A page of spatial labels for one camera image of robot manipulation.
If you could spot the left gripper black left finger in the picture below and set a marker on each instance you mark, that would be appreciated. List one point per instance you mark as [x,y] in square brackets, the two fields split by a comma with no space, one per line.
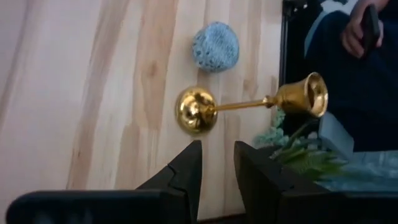
[186,174]

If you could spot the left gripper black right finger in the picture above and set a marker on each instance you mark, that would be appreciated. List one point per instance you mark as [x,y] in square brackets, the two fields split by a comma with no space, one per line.
[264,193]

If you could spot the short gold candlestick holder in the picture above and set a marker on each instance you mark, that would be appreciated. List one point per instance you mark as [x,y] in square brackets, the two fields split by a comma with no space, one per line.
[196,109]

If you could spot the blue patterned candle tin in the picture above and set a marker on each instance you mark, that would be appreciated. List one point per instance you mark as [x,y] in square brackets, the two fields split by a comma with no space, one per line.
[214,46]

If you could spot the green potted plant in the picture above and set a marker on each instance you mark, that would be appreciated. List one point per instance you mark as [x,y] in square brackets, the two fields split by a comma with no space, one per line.
[308,161]

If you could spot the grey box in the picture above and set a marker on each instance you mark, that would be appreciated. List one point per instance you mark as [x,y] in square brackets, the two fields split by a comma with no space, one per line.
[337,137]

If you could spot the person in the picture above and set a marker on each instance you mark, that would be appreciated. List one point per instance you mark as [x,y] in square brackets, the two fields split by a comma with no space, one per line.
[357,93]

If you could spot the person's hand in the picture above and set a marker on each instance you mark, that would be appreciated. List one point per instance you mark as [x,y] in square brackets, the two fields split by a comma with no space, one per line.
[351,37]

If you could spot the black phone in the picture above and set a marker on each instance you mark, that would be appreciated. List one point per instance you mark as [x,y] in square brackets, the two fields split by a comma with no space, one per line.
[371,28]

